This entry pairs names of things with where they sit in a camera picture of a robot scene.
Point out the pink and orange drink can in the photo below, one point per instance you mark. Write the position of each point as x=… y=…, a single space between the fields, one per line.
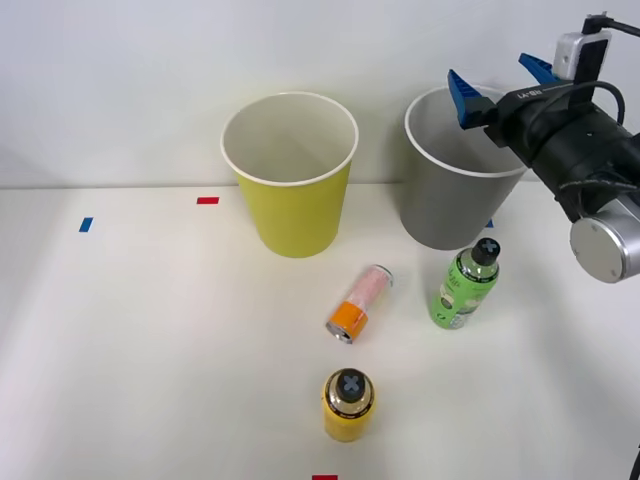
x=356 y=310

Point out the green plastic bottle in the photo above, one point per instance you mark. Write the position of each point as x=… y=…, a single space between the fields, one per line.
x=457 y=295

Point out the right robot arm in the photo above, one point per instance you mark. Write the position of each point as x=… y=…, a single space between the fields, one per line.
x=595 y=155

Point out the yellow-green plastic waste bin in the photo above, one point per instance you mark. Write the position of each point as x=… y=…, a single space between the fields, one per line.
x=295 y=220

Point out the yellow plastic bottle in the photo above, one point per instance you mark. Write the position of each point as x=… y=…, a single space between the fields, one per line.
x=345 y=420

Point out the grey plastic waste bin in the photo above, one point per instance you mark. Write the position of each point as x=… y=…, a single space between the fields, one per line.
x=450 y=210

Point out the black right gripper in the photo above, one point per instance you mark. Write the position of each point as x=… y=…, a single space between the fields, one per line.
x=520 y=120

